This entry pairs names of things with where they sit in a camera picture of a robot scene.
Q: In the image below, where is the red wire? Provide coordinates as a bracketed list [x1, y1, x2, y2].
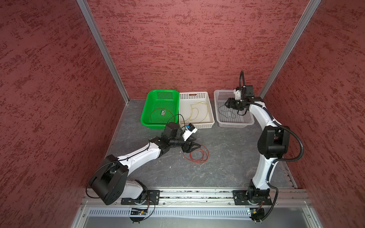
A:
[182, 144, 210, 164]
[150, 107, 176, 123]

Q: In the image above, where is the yellow wire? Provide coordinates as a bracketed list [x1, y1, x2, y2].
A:
[189, 100, 207, 122]
[199, 102, 209, 123]

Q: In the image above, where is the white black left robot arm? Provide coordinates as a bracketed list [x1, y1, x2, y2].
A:
[87, 123, 201, 205]

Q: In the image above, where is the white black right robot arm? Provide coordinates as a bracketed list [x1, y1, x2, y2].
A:
[225, 85, 290, 205]

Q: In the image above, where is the translucent white slotted basket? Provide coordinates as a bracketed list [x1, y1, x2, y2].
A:
[214, 90, 255, 128]

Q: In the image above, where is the cream perforated basket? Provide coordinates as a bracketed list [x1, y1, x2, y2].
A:
[179, 92, 215, 129]

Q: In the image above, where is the green plastic basket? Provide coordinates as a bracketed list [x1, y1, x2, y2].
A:
[140, 90, 180, 129]

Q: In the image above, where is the left small circuit board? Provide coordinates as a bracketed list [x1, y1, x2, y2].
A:
[130, 208, 149, 216]

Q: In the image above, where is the small circuit board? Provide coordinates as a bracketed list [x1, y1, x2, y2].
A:
[130, 208, 149, 216]
[250, 208, 265, 222]

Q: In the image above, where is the right small circuit board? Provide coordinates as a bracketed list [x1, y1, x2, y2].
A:
[250, 208, 265, 222]

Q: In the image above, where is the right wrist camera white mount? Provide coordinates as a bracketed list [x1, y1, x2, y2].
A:
[234, 87, 242, 100]

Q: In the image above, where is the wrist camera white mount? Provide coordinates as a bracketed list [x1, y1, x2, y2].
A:
[182, 123, 197, 142]
[234, 87, 242, 100]

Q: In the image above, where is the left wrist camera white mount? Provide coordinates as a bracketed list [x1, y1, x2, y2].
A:
[182, 123, 197, 142]

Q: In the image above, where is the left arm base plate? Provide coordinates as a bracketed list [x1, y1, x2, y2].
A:
[121, 190, 160, 206]

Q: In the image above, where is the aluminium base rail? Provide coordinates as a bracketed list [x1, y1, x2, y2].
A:
[72, 188, 322, 228]

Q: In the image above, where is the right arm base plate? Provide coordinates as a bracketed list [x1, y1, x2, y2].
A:
[232, 190, 272, 206]

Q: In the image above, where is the black corrugated cable conduit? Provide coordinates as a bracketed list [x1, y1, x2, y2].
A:
[239, 70, 305, 221]

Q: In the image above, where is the white slotted cable duct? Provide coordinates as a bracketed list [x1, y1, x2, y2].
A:
[87, 207, 251, 220]

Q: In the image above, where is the aluminium corner post right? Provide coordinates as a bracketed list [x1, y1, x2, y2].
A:
[259, 0, 321, 99]

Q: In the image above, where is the aluminium corner post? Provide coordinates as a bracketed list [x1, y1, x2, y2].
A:
[259, 0, 321, 99]
[77, 0, 130, 104]

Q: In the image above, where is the aluminium corner post left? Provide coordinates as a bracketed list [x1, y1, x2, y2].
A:
[77, 0, 130, 104]

